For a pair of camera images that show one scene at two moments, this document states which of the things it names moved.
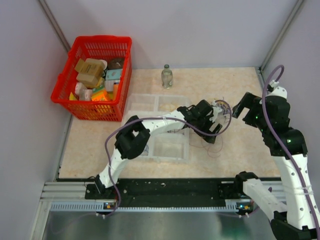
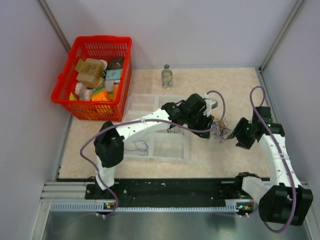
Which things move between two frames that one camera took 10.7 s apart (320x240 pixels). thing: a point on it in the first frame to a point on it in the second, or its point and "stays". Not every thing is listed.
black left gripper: [216, 129] stays
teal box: [113, 74] stays
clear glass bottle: [167, 77] stays
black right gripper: [249, 101] to [242, 141]
